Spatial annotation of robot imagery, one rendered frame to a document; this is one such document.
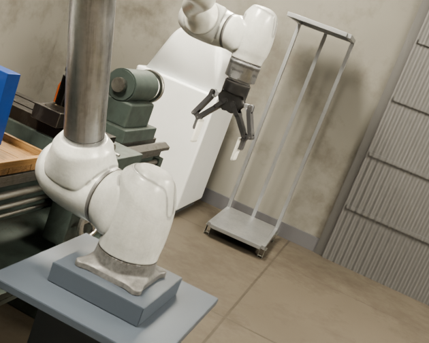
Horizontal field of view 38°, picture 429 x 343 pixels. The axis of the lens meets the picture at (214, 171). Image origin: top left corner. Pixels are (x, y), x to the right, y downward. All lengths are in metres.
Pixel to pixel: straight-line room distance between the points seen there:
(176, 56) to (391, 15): 1.65
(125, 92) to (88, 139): 1.04
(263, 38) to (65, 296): 0.84
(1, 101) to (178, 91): 2.68
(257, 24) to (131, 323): 0.84
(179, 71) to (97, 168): 3.02
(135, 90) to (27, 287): 1.23
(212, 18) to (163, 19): 3.62
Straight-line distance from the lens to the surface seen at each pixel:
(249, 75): 1.72
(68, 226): 2.05
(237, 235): 4.40
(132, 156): 2.14
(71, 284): 1.51
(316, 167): 4.99
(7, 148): 1.95
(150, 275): 1.54
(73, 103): 1.46
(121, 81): 2.51
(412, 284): 5.07
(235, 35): 1.72
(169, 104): 4.48
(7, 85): 1.88
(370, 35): 4.94
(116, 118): 2.55
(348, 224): 4.98
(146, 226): 1.45
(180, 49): 4.49
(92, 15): 1.37
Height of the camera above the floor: 1.45
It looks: 13 degrees down
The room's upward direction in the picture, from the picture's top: 21 degrees clockwise
